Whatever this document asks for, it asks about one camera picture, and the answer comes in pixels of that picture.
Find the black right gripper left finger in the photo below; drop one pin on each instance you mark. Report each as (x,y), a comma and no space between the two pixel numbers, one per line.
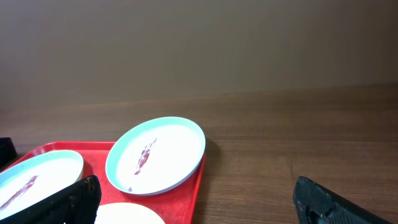
(75,204)

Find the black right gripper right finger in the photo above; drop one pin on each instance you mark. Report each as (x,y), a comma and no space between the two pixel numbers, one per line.
(316,204)

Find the mint plate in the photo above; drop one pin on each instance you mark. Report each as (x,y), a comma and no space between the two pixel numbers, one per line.
(155,156)
(37,178)
(126,213)

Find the red plastic tray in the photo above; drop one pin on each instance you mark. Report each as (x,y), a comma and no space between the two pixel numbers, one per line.
(174,206)

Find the black water basin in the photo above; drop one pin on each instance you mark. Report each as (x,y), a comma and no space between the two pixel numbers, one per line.
(7,151)

